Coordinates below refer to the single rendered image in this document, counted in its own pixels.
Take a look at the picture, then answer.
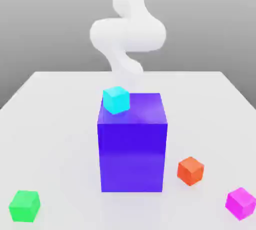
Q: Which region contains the large blue box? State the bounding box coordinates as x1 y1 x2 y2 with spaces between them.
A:
97 92 168 193

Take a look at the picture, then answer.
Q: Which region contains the small cyan cube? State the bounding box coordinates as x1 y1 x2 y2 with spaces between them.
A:
102 86 131 115

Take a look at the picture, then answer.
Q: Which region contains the small orange cube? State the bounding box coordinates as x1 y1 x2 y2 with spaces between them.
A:
176 156 205 187

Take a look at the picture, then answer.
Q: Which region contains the small green cube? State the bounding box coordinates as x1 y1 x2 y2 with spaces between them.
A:
8 190 41 223

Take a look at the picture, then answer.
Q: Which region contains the small magenta cube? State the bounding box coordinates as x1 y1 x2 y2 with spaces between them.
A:
224 187 256 222

